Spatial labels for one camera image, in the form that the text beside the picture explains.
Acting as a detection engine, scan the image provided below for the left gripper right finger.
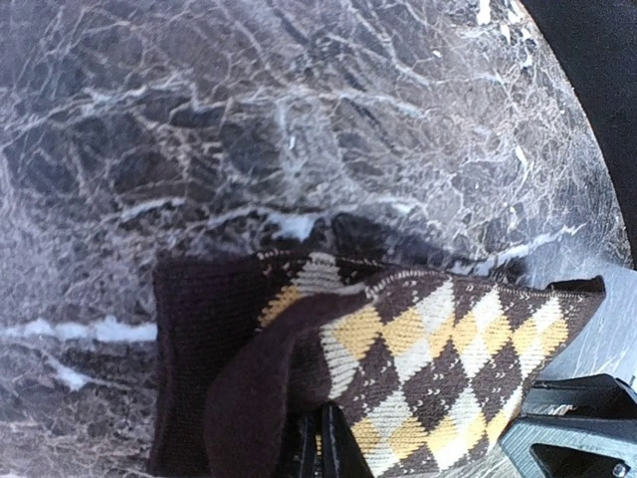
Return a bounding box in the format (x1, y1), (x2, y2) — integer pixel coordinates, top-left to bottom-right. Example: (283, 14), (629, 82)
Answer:
(320, 403), (373, 478)

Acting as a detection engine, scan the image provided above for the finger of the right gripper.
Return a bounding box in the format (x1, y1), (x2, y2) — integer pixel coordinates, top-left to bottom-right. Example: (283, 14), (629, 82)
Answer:
(499, 374), (636, 477)

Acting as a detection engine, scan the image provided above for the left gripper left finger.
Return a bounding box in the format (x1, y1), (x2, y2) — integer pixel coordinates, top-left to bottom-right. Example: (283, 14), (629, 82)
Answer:
(293, 412), (320, 478)

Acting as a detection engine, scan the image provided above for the black display box with lid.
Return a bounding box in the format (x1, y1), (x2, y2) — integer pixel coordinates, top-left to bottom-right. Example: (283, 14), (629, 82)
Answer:
(524, 1), (636, 269)

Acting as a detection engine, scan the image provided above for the brown tan argyle sock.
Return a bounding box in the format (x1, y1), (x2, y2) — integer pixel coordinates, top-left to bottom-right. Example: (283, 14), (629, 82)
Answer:
(148, 250), (605, 477)

